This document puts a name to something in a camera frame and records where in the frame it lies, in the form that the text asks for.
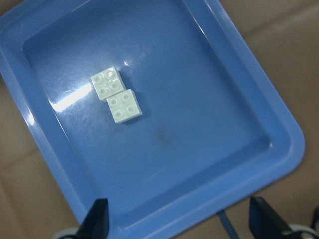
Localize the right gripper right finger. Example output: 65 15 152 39
249 197 294 239

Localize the blue plastic tray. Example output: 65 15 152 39
0 0 305 239

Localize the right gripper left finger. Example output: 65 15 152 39
76 198 110 239

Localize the white block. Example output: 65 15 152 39
107 89 143 123
91 67 126 102

